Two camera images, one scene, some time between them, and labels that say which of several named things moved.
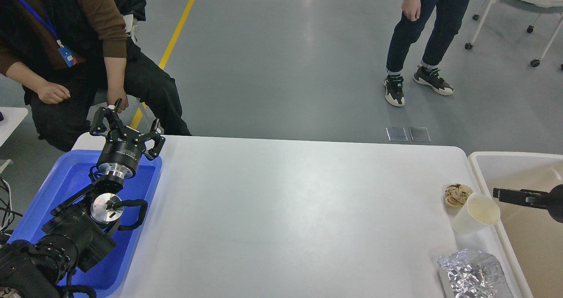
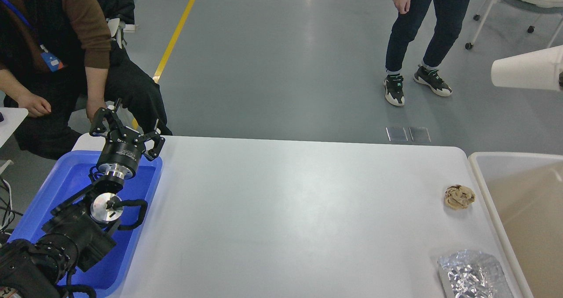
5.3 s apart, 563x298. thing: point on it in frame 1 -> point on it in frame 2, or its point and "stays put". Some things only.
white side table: x=12 y=117 stays put
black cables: x=7 y=209 stays put
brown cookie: x=456 y=194 stays put
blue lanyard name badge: x=67 y=55 -> x=52 y=62
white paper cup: x=481 y=210 -> x=539 y=70
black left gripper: x=121 y=154 stays put
